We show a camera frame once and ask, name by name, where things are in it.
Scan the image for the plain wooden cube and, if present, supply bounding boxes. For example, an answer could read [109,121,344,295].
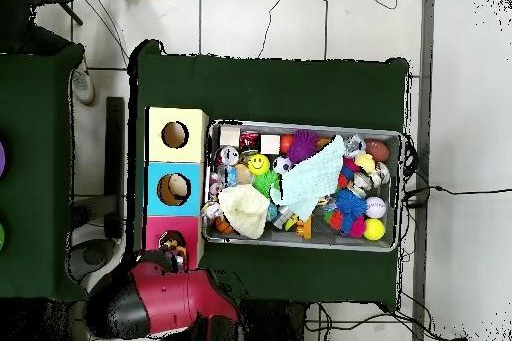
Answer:
[219,125,242,147]
[260,134,282,155]

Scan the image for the brown plush toy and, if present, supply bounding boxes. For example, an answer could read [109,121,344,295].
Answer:
[159,231,188,262]

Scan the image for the grey floor stand base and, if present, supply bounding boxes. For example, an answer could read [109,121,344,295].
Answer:
[65,237,118,283]

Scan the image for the green cloth side table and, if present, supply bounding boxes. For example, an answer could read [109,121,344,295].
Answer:
[0,43,91,302]

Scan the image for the mint green cloth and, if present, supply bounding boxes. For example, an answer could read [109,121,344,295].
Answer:
[269,133,346,222]

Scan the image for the thin black floor cable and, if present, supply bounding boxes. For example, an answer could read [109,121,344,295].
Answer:
[257,0,292,59]

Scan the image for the white baseball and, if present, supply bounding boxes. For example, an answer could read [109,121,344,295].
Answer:
[364,196,388,219]

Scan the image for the cream yellow cloth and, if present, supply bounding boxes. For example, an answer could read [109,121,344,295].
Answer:
[217,183,271,240]

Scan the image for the person's foot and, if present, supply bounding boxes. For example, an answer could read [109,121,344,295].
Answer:
[71,58,96,106]

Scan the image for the dark green table cloth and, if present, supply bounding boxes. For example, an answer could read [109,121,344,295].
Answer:
[125,39,411,305]

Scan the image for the small soccer ball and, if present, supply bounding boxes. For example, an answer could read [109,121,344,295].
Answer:
[272,154,293,175]

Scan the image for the yellow smiley ball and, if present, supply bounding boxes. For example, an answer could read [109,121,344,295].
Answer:
[247,153,271,177]

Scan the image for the black floor power cable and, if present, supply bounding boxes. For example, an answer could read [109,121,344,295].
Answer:
[403,184,512,198]

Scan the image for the black upright panel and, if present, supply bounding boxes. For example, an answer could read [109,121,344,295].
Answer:
[104,96,126,238]

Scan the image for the metal mesh bin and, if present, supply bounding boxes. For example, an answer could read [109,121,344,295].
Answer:
[201,118,403,253]

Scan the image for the green spiky ball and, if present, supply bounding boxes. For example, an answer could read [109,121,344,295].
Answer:
[251,169,281,199]

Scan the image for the purple spiky ball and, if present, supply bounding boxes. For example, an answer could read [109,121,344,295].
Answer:
[286,129,320,165]

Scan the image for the blue puffer ball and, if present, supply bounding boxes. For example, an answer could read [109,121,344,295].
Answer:
[333,187,368,234]

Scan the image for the dark slanted rod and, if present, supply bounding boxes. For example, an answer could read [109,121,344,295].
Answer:
[59,2,84,26]

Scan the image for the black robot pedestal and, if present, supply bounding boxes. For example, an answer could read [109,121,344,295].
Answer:
[239,298,309,341]

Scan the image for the person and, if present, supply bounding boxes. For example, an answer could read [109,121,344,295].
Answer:
[0,0,97,56]

